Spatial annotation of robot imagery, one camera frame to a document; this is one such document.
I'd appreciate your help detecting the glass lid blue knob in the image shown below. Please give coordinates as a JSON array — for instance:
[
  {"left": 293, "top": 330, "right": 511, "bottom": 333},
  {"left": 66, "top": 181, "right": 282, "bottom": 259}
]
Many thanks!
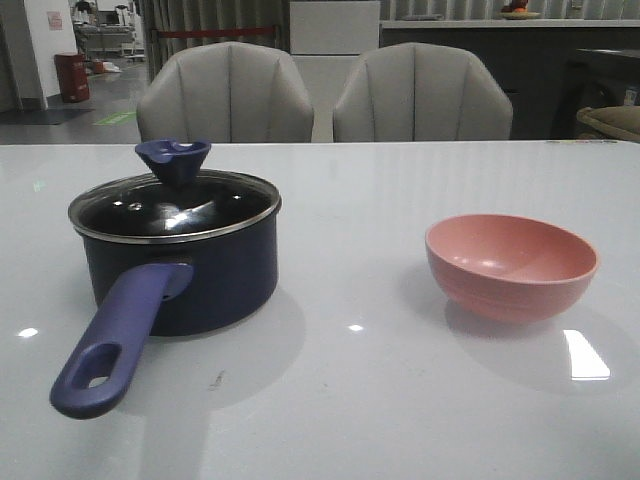
[{"left": 68, "top": 139, "right": 281, "bottom": 245}]

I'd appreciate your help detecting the pink plastic bowl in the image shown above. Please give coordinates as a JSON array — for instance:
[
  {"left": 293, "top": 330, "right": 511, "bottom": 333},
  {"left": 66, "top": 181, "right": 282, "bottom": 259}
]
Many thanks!
[{"left": 425, "top": 214, "right": 599, "bottom": 324}]

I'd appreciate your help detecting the dark blue saucepan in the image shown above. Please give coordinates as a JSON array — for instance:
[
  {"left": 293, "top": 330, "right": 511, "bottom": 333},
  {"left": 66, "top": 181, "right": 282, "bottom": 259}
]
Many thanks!
[{"left": 49, "top": 169, "right": 282, "bottom": 420}]

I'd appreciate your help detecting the right grey upholstered chair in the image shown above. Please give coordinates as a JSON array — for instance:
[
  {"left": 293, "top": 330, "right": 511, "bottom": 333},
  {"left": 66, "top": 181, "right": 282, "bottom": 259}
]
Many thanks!
[{"left": 332, "top": 42, "right": 513, "bottom": 142}]

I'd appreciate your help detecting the grey upholstered chair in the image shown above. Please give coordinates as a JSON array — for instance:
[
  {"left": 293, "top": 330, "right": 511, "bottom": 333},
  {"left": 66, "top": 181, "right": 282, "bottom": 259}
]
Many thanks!
[
  {"left": 136, "top": 42, "right": 314, "bottom": 143},
  {"left": 332, "top": 42, "right": 513, "bottom": 142}
]

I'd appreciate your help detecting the left grey upholstered chair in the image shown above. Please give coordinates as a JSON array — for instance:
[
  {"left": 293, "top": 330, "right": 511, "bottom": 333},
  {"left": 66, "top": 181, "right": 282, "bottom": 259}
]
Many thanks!
[{"left": 136, "top": 42, "right": 314, "bottom": 143}]

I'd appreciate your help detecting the white cabinet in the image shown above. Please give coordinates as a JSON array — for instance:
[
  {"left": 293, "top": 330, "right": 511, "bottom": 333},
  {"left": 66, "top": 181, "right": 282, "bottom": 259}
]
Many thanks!
[{"left": 289, "top": 1, "right": 381, "bottom": 143}]

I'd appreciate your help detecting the dark counter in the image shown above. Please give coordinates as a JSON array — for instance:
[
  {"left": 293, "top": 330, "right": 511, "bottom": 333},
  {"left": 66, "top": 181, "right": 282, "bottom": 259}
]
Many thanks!
[{"left": 380, "top": 19, "right": 639, "bottom": 140}]

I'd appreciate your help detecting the red trash bin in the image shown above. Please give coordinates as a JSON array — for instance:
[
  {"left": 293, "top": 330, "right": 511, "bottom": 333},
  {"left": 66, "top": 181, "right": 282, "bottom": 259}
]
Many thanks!
[{"left": 54, "top": 53, "right": 90, "bottom": 103}]

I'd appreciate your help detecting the fruit plate on counter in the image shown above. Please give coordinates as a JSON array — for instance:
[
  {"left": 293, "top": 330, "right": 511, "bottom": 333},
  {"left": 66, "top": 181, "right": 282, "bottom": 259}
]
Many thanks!
[{"left": 500, "top": 0, "right": 540, "bottom": 20}]

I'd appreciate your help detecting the beige cushion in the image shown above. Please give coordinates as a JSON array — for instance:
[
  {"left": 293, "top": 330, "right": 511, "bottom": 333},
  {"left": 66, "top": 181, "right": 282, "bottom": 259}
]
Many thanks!
[{"left": 576, "top": 106, "right": 640, "bottom": 143}]

